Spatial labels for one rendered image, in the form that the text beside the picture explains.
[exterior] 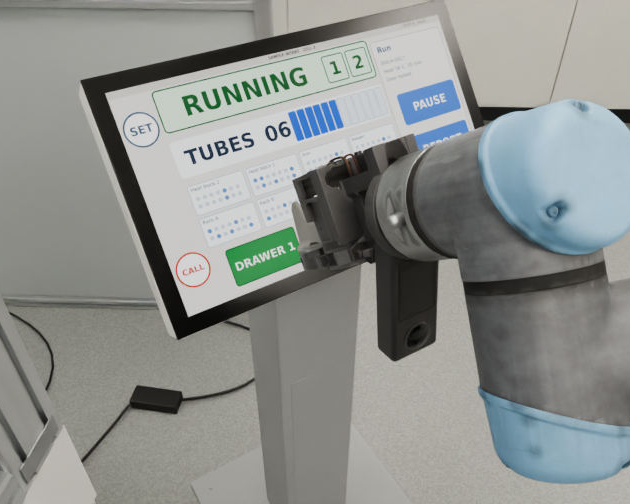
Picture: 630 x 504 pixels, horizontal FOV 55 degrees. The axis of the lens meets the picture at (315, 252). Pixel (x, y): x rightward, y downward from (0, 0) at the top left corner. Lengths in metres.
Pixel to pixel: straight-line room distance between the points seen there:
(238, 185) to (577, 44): 2.49
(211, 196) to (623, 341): 0.51
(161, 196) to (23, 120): 1.14
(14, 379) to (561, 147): 0.48
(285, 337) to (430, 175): 0.67
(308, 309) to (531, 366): 0.68
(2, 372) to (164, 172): 0.28
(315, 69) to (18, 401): 0.51
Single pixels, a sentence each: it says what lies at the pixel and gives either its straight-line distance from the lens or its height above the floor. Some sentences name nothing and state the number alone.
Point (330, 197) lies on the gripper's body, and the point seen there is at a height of 1.22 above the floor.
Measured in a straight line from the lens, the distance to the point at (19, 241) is 2.12.
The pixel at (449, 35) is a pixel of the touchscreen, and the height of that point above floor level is 1.16.
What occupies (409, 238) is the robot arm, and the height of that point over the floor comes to 1.25.
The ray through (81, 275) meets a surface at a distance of 2.13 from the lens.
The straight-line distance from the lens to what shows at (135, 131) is 0.73.
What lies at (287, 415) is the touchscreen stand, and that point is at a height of 0.53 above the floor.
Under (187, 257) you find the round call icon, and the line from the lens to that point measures 0.72.
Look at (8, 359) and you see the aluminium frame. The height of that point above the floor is 1.08.
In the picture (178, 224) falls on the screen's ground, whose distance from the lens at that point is 0.72.
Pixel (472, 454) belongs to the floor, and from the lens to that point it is 1.79.
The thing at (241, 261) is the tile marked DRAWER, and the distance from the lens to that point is 0.74.
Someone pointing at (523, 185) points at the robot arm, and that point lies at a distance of 0.30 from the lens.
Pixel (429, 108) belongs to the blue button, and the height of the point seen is 1.09.
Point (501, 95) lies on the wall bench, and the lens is 3.11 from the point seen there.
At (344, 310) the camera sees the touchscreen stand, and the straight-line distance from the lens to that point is 1.03.
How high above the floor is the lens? 1.49
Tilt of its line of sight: 41 degrees down
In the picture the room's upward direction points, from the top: straight up
